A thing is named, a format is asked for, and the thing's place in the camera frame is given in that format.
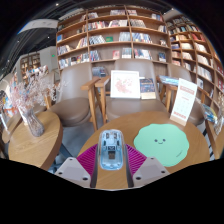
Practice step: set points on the green cloud-shaped mouse pad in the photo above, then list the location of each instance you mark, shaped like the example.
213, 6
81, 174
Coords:
161, 145

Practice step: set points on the glass vase with pale flowers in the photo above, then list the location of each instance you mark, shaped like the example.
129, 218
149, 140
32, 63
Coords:
219, 123

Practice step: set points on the brown padded wooden armchair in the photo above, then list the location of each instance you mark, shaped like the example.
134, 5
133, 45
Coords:
196, 113
71, 110
133, 108

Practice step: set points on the low colourful book display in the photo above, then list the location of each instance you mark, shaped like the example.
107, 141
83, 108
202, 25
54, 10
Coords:
6, 103

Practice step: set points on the dark blue book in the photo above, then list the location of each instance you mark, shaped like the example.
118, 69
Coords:
147, 88

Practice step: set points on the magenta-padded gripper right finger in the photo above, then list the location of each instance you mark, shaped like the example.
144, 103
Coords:
151, 168

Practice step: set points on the distant wooden bookshelf unit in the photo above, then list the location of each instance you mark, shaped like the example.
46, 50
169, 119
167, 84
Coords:
30, 63

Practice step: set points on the white framed flower picture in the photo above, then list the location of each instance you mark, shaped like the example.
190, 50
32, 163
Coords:
125, 85

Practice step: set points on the white hanging ceiling panel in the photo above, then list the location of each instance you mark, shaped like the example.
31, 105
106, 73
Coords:
40, 25

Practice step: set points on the stack of colourful books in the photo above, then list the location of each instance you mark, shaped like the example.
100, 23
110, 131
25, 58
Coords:
209, 113

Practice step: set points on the white sign on wooden base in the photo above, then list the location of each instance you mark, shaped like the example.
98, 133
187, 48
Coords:
183, 103

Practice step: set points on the glass vase with pink flowers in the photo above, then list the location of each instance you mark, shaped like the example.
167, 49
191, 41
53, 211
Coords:
33, 125

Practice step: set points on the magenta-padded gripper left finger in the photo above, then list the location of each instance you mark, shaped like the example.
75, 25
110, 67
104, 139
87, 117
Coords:
71, 168

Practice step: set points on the curved wooden bookshelf unit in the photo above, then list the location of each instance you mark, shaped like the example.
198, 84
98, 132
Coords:
196, 50

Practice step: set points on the light blue book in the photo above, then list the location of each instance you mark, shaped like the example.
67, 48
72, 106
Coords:
168, 80

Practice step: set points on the transparent blue computer mouse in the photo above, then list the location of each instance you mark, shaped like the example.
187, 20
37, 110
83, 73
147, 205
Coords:
111, 150

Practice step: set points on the tall wooden bookshelf unit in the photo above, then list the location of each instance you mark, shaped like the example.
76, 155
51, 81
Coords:
110, 33

